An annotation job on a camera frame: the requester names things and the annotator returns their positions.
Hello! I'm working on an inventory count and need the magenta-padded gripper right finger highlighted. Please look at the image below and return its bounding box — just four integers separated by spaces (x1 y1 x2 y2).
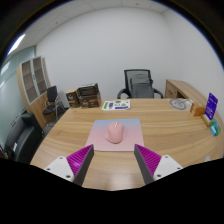
133 143 184 185

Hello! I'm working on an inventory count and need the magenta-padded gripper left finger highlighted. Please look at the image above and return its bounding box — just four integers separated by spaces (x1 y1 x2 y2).
44 144 95 187

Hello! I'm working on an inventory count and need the pink computer mouse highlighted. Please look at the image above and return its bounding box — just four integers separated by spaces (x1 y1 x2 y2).
104 121 125 145

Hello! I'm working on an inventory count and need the pink-blue gradient mouse pad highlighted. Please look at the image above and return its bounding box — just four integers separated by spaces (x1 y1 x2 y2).
85 118 145 153

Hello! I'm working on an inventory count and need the black leather armchair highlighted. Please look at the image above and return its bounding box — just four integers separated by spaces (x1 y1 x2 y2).
3 112 45 164

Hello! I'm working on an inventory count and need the small blue box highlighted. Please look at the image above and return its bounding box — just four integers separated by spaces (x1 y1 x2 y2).
209 125 218 137

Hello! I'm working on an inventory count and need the small yellow-brown box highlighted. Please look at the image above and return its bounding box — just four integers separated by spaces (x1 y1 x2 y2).
201 114 213 128

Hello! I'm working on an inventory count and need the orange-brown box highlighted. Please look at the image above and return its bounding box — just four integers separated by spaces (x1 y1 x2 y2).
190 101 207 117

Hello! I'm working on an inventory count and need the green box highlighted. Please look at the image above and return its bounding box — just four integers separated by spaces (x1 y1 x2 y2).
209 118 222 136

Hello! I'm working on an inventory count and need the small brown cardboard box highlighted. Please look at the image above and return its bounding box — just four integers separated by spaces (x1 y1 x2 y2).
65 88 81 108

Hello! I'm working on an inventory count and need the small black chair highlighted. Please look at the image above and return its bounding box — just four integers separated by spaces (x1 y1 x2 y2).
42 85 66 121

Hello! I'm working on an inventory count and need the large brown cardboard box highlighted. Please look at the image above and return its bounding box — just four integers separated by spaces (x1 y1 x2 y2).
79 92 102 109

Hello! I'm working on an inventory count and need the purple standing pouch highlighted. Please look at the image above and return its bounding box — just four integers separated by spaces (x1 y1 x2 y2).
204 92 219 121

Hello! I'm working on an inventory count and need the wooden side desk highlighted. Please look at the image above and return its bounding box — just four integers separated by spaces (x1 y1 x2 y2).
164 78 208 108

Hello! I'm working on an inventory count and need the white green-purple sticker sheet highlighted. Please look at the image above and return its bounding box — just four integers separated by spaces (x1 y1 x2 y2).
101 99 132 111

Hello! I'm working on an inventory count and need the black box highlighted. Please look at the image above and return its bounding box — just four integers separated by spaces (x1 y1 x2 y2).
77 82 100 98

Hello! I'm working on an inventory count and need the wooden glass-door cabinet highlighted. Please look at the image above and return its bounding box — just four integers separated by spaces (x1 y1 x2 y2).
17 55 52 129

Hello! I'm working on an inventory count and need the black mesh office chair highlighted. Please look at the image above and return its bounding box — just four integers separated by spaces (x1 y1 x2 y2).
116 68 165 100

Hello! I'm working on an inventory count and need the long ceiling light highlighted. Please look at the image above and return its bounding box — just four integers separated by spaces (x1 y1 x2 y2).
7 33 27 57

